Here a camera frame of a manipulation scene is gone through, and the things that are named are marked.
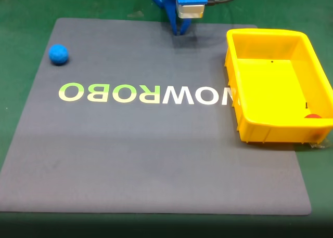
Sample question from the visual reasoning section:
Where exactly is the yellow plastic bin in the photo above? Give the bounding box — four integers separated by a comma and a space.
224, 28, 333, 144

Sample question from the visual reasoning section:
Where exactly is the clear plastic bag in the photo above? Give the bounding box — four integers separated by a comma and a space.
308, 137, 330, 149

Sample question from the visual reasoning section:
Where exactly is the blue foam ball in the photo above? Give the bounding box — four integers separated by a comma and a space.
48, 44, 69, 65

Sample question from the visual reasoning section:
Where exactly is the grey mat with NOWROBO print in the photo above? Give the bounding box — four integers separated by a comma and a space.
0, 17, 312, 216

